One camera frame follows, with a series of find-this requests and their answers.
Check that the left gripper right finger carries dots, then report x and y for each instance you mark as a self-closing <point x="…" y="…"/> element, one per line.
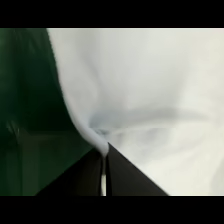
<point x="128" y="180"/>

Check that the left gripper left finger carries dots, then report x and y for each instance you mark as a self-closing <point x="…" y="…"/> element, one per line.
<point x="83" y="180"/>

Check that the white shirt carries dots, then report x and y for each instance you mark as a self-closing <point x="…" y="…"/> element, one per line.
<point x="143" y="93"/>

